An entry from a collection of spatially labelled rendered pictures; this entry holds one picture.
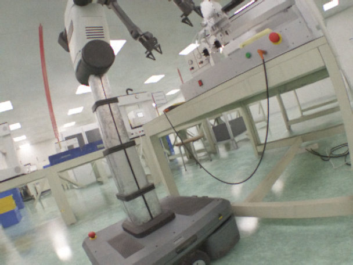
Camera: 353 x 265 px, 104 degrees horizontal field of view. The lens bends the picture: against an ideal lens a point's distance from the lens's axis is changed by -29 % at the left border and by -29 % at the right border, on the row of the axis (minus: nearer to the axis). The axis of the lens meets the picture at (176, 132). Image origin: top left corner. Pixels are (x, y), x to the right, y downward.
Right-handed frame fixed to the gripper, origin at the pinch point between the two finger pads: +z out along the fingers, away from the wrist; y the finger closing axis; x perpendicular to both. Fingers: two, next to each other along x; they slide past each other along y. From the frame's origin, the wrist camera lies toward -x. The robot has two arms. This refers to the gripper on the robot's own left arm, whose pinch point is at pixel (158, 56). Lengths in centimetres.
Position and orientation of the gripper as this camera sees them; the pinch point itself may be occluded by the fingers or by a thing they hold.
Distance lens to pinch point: 151.6
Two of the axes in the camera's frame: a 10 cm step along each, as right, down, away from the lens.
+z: 6.6, 6.9, 3.1
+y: -5.9, 2.2, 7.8
